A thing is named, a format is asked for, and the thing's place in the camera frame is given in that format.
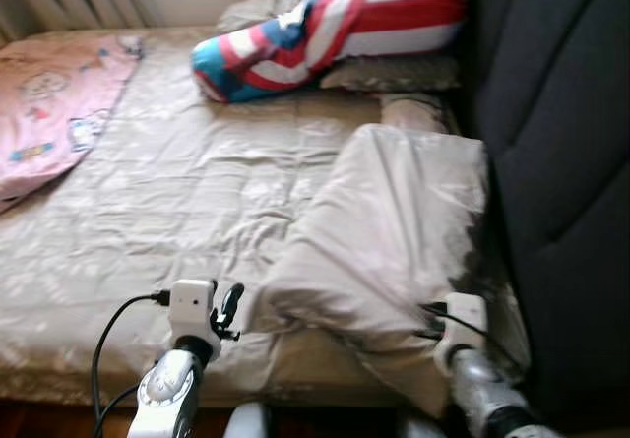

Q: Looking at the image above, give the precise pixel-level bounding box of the silver robot right leg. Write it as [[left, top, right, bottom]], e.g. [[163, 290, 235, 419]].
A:
[[399, 413, 449, 438]]

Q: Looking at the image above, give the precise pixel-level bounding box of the black upholstered headboard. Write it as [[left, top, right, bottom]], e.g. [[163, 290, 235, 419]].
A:
[[455, 0, 630, 434]]

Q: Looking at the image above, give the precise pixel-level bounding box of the red white blue striped bolster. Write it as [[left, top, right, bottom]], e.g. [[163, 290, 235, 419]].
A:
[[190, 0, 469, 104]]

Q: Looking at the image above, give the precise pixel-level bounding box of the bed with grey floral sheet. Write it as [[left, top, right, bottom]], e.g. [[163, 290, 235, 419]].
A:
[[0, 27, 533, 409]]

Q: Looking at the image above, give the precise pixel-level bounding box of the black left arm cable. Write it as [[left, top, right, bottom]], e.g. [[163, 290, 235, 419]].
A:
[[91, 288, 173, 438]]

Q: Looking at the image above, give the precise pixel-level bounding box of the small beige bolster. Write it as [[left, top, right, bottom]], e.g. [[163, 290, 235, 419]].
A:
[[379, 94, 454, 134]]

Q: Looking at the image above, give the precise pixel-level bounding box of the large grey floral pillow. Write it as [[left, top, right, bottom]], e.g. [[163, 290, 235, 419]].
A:
[[241, 123, 490, 419]]

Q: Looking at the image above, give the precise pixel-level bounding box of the pink cartoon blanket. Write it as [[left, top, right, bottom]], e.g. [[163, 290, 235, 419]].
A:
[[0, 32, 147, 203]]

